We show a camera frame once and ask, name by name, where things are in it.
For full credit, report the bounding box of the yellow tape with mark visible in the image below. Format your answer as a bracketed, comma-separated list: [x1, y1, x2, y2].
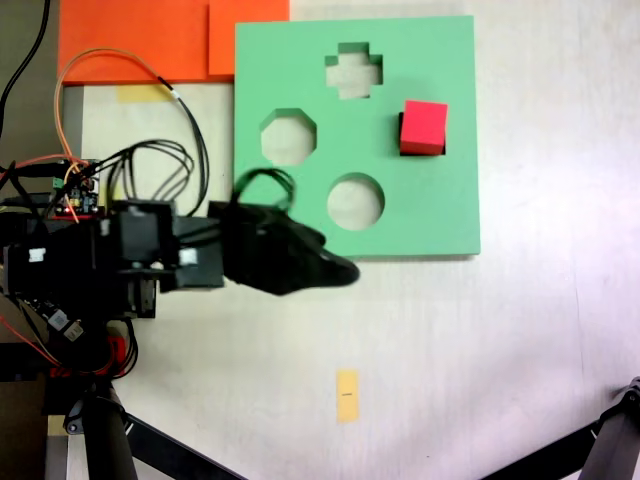
[335, 368, 361, 425]

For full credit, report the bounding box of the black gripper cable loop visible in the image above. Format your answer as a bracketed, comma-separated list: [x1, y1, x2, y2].
[230, 167, 300, 214]

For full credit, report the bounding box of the thin red wire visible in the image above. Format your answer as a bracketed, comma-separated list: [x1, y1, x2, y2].
[0, 154, 69, 176]

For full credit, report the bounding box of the black twin wire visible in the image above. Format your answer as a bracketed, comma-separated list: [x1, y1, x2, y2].
[169, 92, 212, 217]

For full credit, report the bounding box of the green shape-hole board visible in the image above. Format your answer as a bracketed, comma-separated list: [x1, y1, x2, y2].
[232, 14, 482, 262]

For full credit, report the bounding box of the orange flat block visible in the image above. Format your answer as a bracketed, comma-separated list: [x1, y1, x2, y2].
[57, 0, 291, 85]

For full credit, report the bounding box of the red square block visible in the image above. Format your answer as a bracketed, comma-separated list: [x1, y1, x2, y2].
[399, 99, 450, 156]

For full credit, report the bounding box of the circuit board with connectors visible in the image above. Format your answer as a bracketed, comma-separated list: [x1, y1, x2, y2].
[47, 157, 109, 221]

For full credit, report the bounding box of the dark grey tripod pole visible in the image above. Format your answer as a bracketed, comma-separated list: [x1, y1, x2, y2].
[582, 409, 640, 480]

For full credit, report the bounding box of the thick black tripod leg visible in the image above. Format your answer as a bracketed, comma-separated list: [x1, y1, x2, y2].
[62, 392, 140, 480]

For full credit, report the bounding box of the thin orange wire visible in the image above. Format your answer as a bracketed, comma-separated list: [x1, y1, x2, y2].
[53, 47, 177, 174]

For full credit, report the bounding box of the black power cable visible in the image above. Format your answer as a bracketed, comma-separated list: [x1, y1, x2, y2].
[0, 0, 52, 139]

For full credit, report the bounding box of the wide yellow tape strip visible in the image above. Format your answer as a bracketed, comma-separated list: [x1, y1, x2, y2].
[116, 83, 175, 105]

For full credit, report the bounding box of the black circuit board with coil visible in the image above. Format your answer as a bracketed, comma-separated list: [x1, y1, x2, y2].
[19, 294, 86, 344]

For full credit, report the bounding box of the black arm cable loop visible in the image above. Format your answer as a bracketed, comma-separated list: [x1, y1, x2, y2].
[94, 138, 197, 204]

